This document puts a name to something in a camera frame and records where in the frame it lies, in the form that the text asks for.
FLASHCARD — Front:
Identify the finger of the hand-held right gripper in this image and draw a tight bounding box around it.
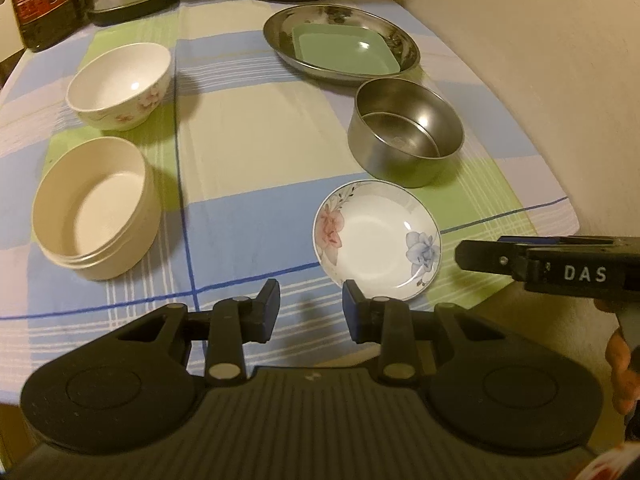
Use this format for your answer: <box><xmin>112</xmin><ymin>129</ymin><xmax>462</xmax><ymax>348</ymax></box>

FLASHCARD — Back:
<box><xmin>498</xmin><ymin>234</ymin><xmax>576</xmax><ymax>248</ymax></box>
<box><xmin>455</xmin><ymin>239</ymin><xmax>531</xmax><ymax>281</ymax></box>

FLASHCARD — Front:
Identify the checked tablecloth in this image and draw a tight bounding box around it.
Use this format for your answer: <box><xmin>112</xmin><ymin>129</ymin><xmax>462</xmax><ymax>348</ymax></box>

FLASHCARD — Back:
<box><xmin>0</xmin><ymin>0</ymin><xmax>585</xmax><ymax>406</ymax></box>

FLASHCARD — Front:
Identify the small floral plate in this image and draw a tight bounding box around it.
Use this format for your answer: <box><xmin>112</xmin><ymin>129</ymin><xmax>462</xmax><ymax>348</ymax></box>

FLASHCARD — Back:
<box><xmin>313</xmin><ymin>180</ymin><xmax>443</xmax><ymax>302</ymax></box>

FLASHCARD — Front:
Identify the red white cloth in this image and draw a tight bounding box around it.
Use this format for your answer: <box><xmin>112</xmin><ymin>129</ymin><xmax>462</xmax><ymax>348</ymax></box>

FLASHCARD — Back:
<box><xmin>574</xmin><ymin>442</ymin><xmax>640</xmax><ymax>480</ymax></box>

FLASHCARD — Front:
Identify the stainless steel plate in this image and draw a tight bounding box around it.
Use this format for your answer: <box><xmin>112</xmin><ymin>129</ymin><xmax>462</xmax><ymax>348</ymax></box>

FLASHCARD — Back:
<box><xmin>263</xmin><ymin>4</ymin><xmax>422</xmax><ymax>83</ymax></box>

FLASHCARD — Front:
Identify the cream round bowl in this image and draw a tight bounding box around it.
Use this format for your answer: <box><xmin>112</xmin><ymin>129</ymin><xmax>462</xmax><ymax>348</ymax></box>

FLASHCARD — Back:
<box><xmin>31</xmin><ymin>136</ymin><xmax>162</xmax><ymax>281</ymax></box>

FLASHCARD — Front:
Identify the green square plate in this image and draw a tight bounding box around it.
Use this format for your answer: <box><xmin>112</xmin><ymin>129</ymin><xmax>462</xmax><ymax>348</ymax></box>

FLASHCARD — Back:
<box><xmin>291</xmin><ymin>24</ymin><xmax>402</xmax><ymax>75</ymax></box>

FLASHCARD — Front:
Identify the dark oil bottle red label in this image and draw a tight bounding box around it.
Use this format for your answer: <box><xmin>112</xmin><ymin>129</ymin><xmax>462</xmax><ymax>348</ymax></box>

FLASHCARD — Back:
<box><xmin>6</xmin><ymin>0</ymin><xmax>91</xmax><ymax>54</ymax></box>

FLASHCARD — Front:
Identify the stainless steel bowl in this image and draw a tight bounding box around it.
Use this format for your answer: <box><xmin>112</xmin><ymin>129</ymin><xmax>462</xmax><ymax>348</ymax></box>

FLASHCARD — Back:
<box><xmin>348</xmin><ymin>78</ymin><xmax>465</xmax><ymax>188</ymax></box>

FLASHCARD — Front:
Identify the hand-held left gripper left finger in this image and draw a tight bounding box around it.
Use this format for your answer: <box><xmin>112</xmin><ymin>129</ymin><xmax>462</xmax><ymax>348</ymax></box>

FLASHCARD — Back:
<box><xmin>114</xmin><ymin>279</ymin><xmax>283</xmax><ymax>388</ymax></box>

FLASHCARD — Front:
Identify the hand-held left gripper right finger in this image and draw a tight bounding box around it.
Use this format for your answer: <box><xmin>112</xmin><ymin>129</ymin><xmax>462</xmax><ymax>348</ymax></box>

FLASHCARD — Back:
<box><xmin>341</xmin><ymin>280</ymin><xmax>507</xmax><ymax>387</ymax></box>

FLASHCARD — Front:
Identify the white floral bowl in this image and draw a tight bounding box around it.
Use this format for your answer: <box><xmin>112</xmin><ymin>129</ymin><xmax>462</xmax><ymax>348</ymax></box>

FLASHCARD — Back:
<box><xmin>66</xmin><ymin>42</ymin><xmax>172</xmax><ymax>132</ymax></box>

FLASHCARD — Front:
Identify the person's right hand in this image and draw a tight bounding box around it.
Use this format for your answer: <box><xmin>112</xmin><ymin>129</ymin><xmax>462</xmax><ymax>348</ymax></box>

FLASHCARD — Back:
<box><xmin>604</xmin><ymin>329</ymin><xmax>640</xmax><ymax>417</ymax></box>

